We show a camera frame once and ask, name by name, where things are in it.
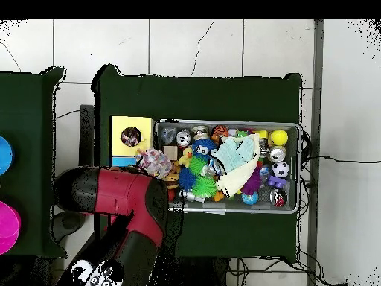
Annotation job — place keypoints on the confetti print cloth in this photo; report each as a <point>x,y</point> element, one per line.
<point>131,137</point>
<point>154,162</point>

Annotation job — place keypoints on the light blue muslin cloth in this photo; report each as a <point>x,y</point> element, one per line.
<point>232,153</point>

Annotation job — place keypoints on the cream muslin cloth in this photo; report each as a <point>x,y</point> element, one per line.
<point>235,178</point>

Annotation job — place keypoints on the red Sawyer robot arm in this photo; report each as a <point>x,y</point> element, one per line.
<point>125,190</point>

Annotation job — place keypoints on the wooden box with three holes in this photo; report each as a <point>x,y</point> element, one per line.
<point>116,131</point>

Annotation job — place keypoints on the yellow plush duck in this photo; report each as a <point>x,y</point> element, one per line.
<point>186,158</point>

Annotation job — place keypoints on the blue furry monster toy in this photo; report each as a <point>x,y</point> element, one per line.
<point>204,147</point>

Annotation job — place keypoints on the plain wooden cube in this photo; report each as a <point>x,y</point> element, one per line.
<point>171,151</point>

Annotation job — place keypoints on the blue spiky ball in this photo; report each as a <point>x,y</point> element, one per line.
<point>187,179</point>

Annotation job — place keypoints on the green spiky ball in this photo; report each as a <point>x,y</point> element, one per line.
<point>205,187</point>

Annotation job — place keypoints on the orange tiger striped toy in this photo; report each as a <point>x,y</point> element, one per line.
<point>220,131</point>

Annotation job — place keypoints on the small red ball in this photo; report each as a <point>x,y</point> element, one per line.
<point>171,195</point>

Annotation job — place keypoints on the dark green table cloth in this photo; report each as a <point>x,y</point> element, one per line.
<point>193,98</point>
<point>26,104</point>

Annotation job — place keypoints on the black and white soccer ball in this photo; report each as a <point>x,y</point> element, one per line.
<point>280,169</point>

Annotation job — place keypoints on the yellow tennis ball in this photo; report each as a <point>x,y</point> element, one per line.
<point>279,137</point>

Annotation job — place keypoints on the blue round disc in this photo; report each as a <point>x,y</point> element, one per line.
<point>6,155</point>

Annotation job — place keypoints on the magenta round disc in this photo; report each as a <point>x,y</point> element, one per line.
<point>9,226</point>

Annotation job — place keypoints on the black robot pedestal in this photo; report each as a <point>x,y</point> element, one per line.
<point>202,274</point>

